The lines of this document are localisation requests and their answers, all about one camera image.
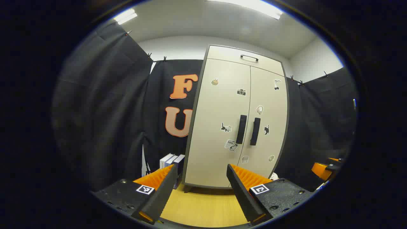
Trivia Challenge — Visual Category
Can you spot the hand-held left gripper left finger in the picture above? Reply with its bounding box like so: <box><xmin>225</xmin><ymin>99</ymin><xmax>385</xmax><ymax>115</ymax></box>
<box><xmin>91</xmin><ymin>164</ymin><xmax>178</xmax><ymax>225</ymax></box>

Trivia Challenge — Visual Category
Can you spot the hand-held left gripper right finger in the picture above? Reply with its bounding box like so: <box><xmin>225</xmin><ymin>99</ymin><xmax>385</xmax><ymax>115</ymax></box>
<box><xmin>226</xmin><ymin>164</ymin><xmax>314</xmax><ymax>226</ymax></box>

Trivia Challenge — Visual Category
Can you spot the shoe cabinet door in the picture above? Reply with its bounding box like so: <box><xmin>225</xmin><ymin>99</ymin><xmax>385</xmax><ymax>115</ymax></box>
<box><xmin>184</xmin><ymin>59</ymin><xmax>252</xmax><ymax>188</ymax></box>
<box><xmin>230</xmin><ymin>66</ymin><xmax>288</xmax><ymax>183</ymax></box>

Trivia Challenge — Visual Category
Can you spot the beige double-door shoe cabinet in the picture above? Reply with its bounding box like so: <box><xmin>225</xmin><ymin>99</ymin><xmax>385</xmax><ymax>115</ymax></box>
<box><xmin>182</xmin><ymin>45</ymin><xmax>290</xmax><ymax>193</ymax></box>

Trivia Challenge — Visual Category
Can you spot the white book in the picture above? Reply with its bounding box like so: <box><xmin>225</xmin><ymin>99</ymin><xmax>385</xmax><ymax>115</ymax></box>
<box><xmin>160</xmin><ymin>153</ymin><xmax>175</xmax><ymax>170</ymax></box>

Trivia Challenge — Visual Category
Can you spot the black backdrop cloth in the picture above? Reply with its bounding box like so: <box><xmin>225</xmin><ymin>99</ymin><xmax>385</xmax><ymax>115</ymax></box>
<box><xmin>52</xmin><ymin>22</ymin><xmax>358</xmax><ymax>191</ymax></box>

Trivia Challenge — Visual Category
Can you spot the row of black cloth clips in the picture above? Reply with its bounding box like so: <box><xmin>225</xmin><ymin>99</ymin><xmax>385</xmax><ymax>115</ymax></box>
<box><xmin>125</xmin><ymin>30</ymin><xmax>328</xmax><ymax>86</ymax></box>

